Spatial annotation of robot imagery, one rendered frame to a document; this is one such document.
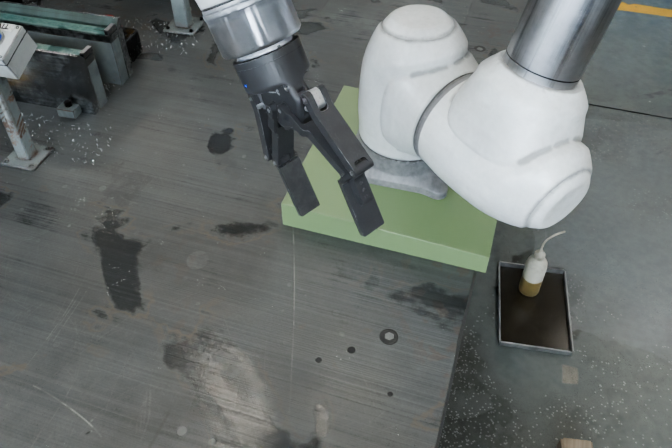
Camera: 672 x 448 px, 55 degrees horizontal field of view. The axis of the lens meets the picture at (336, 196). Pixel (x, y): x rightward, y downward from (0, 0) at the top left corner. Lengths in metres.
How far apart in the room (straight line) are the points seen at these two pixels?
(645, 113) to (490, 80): 2.14
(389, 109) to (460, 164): 0.15
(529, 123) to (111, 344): 0.64
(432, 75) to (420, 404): 0.45
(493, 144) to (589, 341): 1.26
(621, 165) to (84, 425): 2.15
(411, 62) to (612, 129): 1.94
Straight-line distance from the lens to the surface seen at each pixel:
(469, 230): 1.03
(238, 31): 0.65
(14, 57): 1.14
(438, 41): 0.94
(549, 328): 2.02
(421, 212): 1.05
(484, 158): 0.86
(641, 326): 2.12
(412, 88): 0.93
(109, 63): 1.45
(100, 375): 0.96
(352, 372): 0.91
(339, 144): 0.64
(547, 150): 0.85
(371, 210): 0.69
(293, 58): 0.67
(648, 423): 1.95
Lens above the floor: 1.58
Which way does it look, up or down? 43 degrees down
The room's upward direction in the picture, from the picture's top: straight up
